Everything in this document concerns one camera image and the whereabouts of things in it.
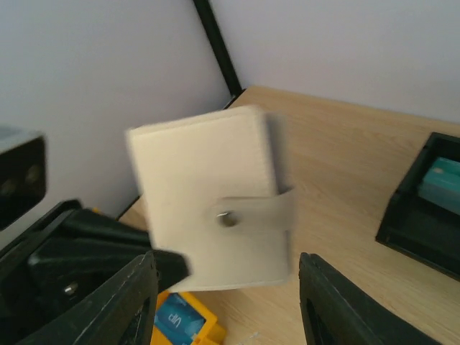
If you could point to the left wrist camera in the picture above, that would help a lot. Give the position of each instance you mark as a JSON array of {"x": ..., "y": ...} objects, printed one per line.
[{"x": 23, "y": 172}]

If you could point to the black frame post left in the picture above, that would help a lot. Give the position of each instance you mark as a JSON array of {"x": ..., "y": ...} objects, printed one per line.
[{"x": 222, "y": 56}]

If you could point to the yellow bin with blue cards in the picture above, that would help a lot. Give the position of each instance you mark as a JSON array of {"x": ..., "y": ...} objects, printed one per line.
[{"x": 124, "y": 243}]

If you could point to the blue VIP card stack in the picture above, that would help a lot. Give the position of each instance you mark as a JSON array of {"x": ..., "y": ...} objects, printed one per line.
[{"x": 178, "y": 321}]

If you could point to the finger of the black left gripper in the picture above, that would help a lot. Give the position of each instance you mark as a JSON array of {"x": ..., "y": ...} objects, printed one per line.
[{"x": 171, "y": 268}]

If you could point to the black bin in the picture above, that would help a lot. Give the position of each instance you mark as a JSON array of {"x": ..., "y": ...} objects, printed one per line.
[{"x": 419, "y": 228}]

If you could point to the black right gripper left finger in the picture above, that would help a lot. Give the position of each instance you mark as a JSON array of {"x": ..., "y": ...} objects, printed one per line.
[{"x": 120, "y": 311}]

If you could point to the cream leather card holder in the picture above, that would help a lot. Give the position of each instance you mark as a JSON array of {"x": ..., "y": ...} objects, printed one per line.
[{"x": 216, "y": 190}]

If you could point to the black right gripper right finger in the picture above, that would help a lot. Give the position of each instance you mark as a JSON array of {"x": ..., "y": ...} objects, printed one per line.
[{"x": 335, "y": 311}]

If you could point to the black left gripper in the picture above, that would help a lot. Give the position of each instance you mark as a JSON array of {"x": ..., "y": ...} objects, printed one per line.
[{"x": 59, "y": 260}]

